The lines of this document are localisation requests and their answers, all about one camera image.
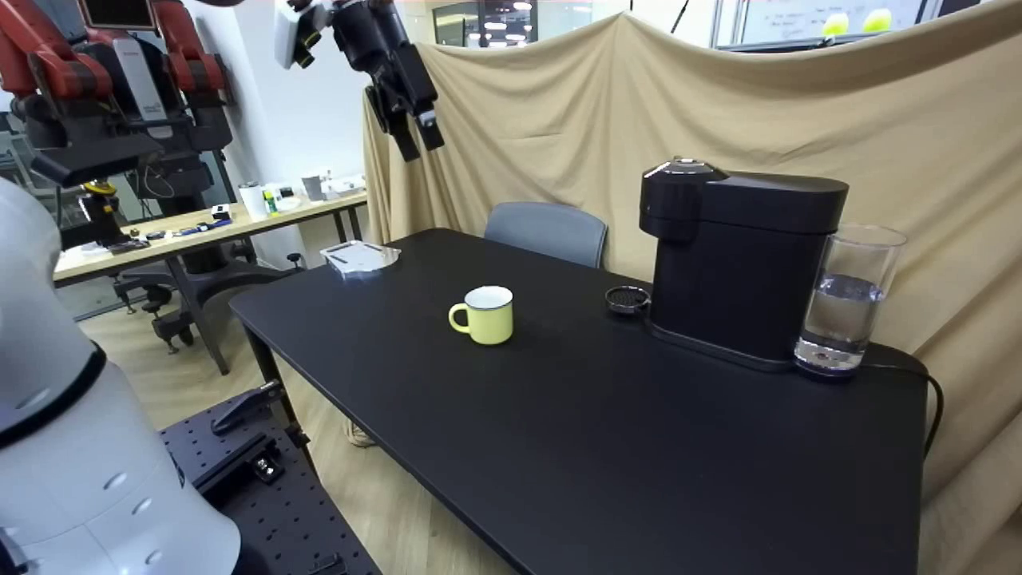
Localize clear water tank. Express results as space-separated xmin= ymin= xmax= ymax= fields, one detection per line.
xmin=791 ymin=222 xmax=909 ymax=383

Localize whiteboard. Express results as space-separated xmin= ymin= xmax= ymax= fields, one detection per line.
xmin=710 ymin=0 xmax=986 ymax=56

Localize dark framed screen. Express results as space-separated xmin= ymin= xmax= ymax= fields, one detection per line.
xmin=429 ymin=0 xmax=542 ymax=51

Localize red and black robot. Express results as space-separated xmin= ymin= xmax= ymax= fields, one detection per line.
xmin=0 ymin=0 xmax=240 ymax=217

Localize beige cloth curtain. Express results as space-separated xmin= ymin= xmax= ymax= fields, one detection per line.
xmin=362 ymin=0 xmax=1022 ymax=575

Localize grey chair back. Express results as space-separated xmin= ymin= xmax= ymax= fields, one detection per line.
xmin=484 ymin=203 xmax=613 ymax=272

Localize black power cable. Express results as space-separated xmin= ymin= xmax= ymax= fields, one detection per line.
xmin=865 ymin=355 xmax=949 ymax=463

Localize black optical breadboard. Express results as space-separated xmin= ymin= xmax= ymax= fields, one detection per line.
xmin=158 ymin=381 xmax=388 ymax=575

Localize yellow enamel cup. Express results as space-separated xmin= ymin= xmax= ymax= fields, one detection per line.
xmin=443 ymin=282 xmax=519 ymax=349

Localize white box on desk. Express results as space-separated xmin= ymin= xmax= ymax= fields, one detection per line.
xmin=237 ymin=183 xmax=272 ymax=224

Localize black coffee machine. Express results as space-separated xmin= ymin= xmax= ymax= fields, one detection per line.
xmin=637 ymin=158 xmax=854 ymax=374

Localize wooden desk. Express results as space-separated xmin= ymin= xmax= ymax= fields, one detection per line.
xmin=51 ymin=190 xmax=373 ymax=289

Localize small black round dish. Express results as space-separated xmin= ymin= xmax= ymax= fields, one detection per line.
xmin=603 ymin=282 xmax=654 ymax=320

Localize yellow and black tool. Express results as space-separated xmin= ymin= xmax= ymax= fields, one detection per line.
xmin=79 ymin=177 xmax=128 ymax=248

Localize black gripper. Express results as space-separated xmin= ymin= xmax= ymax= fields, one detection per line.
xmin=334 ymin=0 xmax=446 ymax=168

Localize black table leg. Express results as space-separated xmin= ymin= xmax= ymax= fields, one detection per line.
xmin=240 ymin=320 xmax=292 ymax=403

